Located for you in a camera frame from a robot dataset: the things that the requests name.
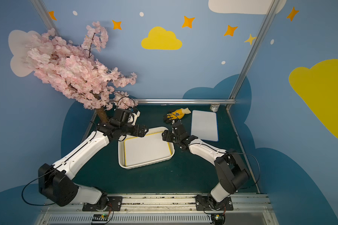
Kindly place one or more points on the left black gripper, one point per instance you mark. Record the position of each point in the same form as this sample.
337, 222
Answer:
140, 131

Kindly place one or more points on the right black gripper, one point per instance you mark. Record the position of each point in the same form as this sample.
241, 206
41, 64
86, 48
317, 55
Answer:
168, 135

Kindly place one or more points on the white plastic storage box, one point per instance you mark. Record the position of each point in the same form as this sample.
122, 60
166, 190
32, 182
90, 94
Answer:
124, 163

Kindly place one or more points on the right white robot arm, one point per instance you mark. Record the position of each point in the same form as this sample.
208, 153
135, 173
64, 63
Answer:
231, 170

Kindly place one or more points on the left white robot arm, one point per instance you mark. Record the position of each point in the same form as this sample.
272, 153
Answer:
55, 181

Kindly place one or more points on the blue-edged whiteboard back right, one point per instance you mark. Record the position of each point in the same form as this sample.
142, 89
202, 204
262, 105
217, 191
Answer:
204, 125

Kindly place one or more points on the yellow black work glove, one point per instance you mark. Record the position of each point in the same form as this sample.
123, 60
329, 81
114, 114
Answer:
176, 115

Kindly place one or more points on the horizontal aluminium back bar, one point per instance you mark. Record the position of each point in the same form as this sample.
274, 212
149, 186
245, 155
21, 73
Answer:
185, 101

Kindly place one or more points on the pink cherry blossom tree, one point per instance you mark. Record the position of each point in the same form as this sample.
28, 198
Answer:
74, 71

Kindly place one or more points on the right green circuit board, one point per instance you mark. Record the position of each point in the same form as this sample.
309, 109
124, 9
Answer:
217, 219

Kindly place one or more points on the green circuit board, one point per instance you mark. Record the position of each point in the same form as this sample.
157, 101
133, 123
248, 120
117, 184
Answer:
217, 219
100, 219

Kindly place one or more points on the left green circuit board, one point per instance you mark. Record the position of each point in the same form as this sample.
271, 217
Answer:
100, 219

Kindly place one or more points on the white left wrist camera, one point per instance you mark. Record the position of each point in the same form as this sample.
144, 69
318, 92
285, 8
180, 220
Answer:
134, 116

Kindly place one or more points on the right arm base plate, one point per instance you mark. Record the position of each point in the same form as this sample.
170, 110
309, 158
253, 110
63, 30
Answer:
208, 203

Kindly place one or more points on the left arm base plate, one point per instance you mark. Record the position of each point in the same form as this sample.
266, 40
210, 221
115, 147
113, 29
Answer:
112, 203

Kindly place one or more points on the aluminium front rail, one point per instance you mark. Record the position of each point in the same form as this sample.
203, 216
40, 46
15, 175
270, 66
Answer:
165, 209

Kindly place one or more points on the left aluminium frame post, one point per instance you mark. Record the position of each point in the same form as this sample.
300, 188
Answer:
44, 15

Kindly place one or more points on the aluminium frame post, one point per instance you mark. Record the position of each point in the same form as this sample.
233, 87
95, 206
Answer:
44, 15
269, 17

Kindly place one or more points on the right aluminium frame post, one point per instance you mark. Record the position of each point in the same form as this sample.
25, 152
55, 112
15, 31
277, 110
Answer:
269, 17

